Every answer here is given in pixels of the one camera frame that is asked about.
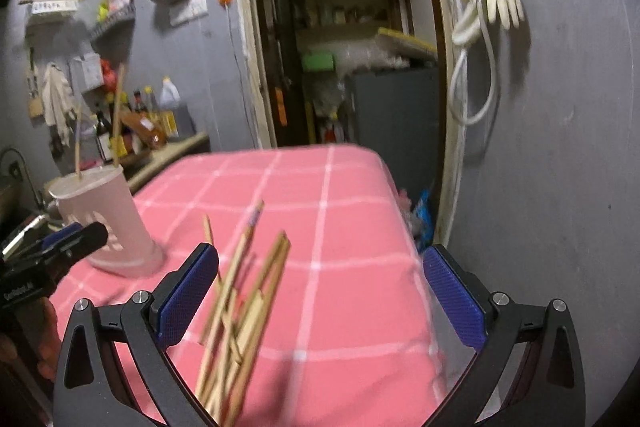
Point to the beige kitchen counter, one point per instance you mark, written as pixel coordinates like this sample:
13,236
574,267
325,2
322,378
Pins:
175,149

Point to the white red-label jug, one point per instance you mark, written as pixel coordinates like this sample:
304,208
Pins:
334,130

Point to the white wall socket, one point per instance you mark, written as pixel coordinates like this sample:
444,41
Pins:
190,9

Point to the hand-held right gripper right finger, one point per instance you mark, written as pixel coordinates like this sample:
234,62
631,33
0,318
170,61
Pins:
455,302

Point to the yellow foam pad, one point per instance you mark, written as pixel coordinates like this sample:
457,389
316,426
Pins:
405,41

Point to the red plastic bag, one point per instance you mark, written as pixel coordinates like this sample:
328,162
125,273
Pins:
108,76

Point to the clear plastic bag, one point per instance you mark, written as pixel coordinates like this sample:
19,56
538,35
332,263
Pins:
370,57

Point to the tan bamboo chopstick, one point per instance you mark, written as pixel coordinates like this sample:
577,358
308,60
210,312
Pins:
116,122

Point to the dark sauce bottle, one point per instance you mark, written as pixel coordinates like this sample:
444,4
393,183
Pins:
138,103

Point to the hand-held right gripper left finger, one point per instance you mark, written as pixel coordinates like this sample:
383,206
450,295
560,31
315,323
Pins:
187,294

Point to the clear bottle yellow cap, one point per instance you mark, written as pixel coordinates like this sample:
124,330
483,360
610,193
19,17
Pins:
150,101

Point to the large dark glass bottle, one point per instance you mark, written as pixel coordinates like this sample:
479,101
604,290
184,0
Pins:
103,139

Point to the green box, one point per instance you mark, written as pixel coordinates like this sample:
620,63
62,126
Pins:
318,61

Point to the red white packet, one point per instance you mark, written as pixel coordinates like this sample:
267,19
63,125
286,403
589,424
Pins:
122,0

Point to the white wall box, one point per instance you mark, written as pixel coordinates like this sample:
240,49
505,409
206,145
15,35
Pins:
86,72

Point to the grey wall basket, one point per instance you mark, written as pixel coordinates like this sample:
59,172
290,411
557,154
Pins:
114,23

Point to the pink plastic cup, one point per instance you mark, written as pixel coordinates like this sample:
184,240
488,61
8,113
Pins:
107,212

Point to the dark grey cabinet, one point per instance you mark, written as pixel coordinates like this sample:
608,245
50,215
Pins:
395,122

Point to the white wall rack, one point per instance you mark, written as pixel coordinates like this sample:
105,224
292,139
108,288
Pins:
52,7

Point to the white hanging towel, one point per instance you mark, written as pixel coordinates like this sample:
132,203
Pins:
57,97

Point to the person's left hand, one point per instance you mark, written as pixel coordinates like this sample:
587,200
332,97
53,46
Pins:
48,342

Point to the yellow packet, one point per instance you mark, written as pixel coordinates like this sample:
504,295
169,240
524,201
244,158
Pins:
104,9

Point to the wooden knife holder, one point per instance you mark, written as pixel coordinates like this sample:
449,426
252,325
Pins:
35,102

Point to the pink checked tablecloth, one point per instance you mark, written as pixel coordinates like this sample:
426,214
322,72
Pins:
325,232

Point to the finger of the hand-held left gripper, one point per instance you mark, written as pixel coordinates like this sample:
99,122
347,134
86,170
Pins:
89,237
60,241

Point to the wooden door frame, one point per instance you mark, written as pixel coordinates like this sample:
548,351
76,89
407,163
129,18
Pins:
243,7

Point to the bunch of bamboo chopsticks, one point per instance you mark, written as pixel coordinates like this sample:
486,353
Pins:
235,307

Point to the blue plastic packet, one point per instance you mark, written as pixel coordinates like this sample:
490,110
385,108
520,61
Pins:
424,214

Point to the white jug yellow cap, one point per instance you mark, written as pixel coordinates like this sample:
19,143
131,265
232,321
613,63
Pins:
169,97

